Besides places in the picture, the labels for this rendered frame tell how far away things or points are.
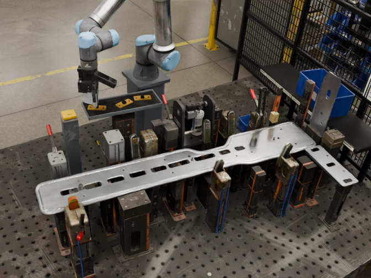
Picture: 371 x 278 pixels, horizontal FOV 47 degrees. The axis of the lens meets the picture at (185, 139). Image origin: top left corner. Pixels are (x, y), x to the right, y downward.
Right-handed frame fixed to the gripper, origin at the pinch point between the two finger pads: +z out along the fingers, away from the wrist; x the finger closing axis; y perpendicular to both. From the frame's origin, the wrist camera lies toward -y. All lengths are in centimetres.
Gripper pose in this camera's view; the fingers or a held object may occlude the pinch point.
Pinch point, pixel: (96, 105)
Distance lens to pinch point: 206.7
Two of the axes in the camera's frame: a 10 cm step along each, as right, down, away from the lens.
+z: -0.7, 7.9, 6.1
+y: -10.0, -0.5, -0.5
